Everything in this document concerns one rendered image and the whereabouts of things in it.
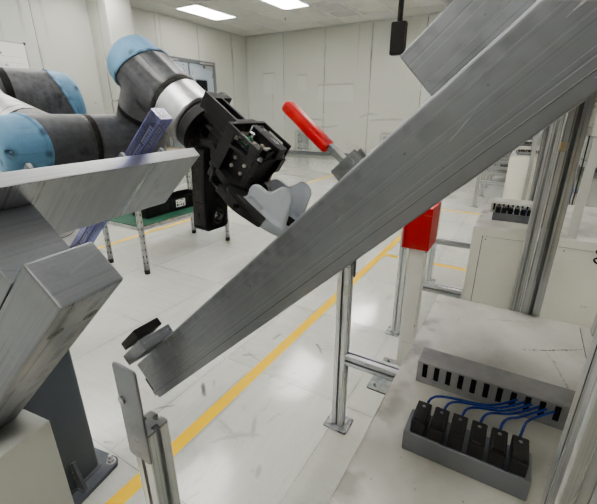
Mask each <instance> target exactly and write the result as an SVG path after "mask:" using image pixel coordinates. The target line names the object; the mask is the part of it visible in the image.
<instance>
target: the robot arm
mask: <svg viewBox="0 0 597 504"><path fill-rule="evenodd" d="M107 68H108V71H109V73H110V75H111V76H112V77H113V79H114V81H115V83H116V84H117V85H118V86H120V87H121V90H120V95H119V101H118V106H117V112H116V114H87V110H86V106H85V102H84V99H83V97H82V94H81V92H80V90H79V88H78V86H77V84H76V83H75V82H74V80H73V79H72V78H71V77H70V76H69V75H67V74H65V73H63V72H58V71H49V70H47V69H42V70H38V69H24V68H9V67H0V171H1V172H9V171H17V170H23V168H24V166H25V163H31V164H32V165H33V167H34V168H40V167H48V166H56V165H63V164H71V163H79V162H86V161H94V160H102V159H110V158H117V157H118V156H119V154H120V152H124V153H125V152H126V150H127V148H128V147H129V145H130V143H131V142H132V140H133V138H134V136H135V135H136V133H137V131H138V130H139V128H140V126H141V124H142V123H143V121H144V119H145V118H146V116H147V114H148V113H149V111H150V109H151V108H164V109H165V110H166V111H167V112H168V113H169V115H170V116H171V117H172V118H173V120H172V121H171V123H170V124H169V126H168V127H167V129H166V130H165V132H164V134H163V135H162V137H161V138H160V140H159V141H158V143H157V145H156V146H155V148H154V149H153V151H152V152H151V153H156V152H157V151H158V150H159V148H163V149H164V151H165V146H166V143H167V139H168V136H169V135H170V136H171V137H172V138H173V139H174V140H175V141H176V142H178V143H179V144H182V145H183V146H184V147H185V148H186V149H187V148H194V149H195V150H196V151H197V152H198V154H199V155H200V156H199V158H198V159H197V160H196V162H195V163H194V164H193V166H192V167H191V172H192V191H193V211H194V226H195V227H196V228H198V229H201V230H205V231H208V232H209V231H212V230H215V229H218V228H220V227H223V226H225V225H226V224H227V205H228V206H229V207H230V208H231V209H232V210H233V211H234V212H236V213H237V214H238V215H240V216H241V217H243V218H244V219H246V220H247V221H249V222H250V223H252V224H253V225H255V226H256V227H260V228H262V229H263V230H265V231H267V232H269V233H271V234H273V235H275V236H279V235H280V234H281V233H282V232H283V231H284V230H285V229H286V228H287V227H288V226H290V225H291V224H292V223H293V222H294V221H295V220H296V219H297V218H298V217H299V216H301V215H302V214H303V213H304V212H305V211H306V208H307V205H308V203H309V200H310V197H311V194H312V191H311V187H310V186H309V185H308V184H307V183H306V182H304V181H300V182H298V183H296V184H294V185H293V186H287V185H286V184H284V183H283V182H282V181H281V180H279V179H273V180H271V177H272V175H273V174H274V173H275V172H279V170H280V169H281V167H282V165H283V164H284V162H285V160H286V159H285V157H286V155H287V153H288V152H289V150H290V148H291V147H292V146H291V145H290V144H289V143H288V142H287V141H286V140H285V139H283V138H282V137H281V136H280V135H279V134H278V133H277V132H276V131H275V130H274V129H273V128H271V127H270V126H269V125H268V124H267V123H266V122H265V121H256V120H255V119H245V118H244V117H243V116H242V115H241V114H240V113H239V112H238V111H236V110H235V109H234V108H233V107H232V106H231V105H230V102H231V100H232V98H231V97H230V96H228V95H227V94H226V93H225V92H219V93H214V92H210V91H205V90H204V89H203V88H201V87H200V86H199V85H198V84H197V83H196V82H195V81H194V80H193V79H192V78H191V77H190V76H189V75H188V74H187V73H185V72H184V71H183V70H182V69H181V68H180V67H179V66H178V65H177V64H176V63H175V62H174V61H173V60H172V59H171V58H170V57H169V56H168V54H167V53H166V52H165V51H164V50H162V49H159V48H158V47H157V46H156V45H155V44H153V43H152V42H151V41H150V40H149V39H147V38H145V37H143V36H141V35H137V34H134V35H127V36H124V37H122V38H120V39H118V40H117V41H116V42H115V43H114V44H113V45H112V47H111V48H110V50H109V52H108V56H107ZM252 125H258V126H253V128H252V130H250V129H251V127H252ZM269 131H271V132H272V133H273V134H274V135H275V136H276V137H277V138H278V139H279V140H280V141H282V142H283V144H281V143H280V142H279V141H278V140H277V139H276V138H275V137H274V136H273V135H271V134H270V133H269Z"/></svg>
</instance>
